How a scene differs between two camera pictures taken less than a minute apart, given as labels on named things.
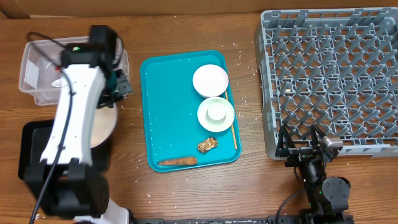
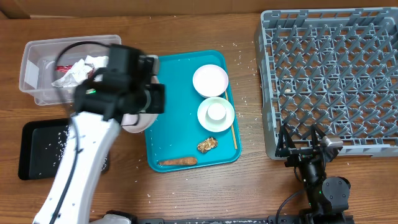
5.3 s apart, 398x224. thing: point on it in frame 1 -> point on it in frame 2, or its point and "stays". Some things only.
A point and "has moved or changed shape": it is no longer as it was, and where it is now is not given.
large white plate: x=104 y=122 has moved or changed shape
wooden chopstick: x=231 y=125 stays
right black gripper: x=298 y=155 stays
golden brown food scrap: x=205 y=145 stays
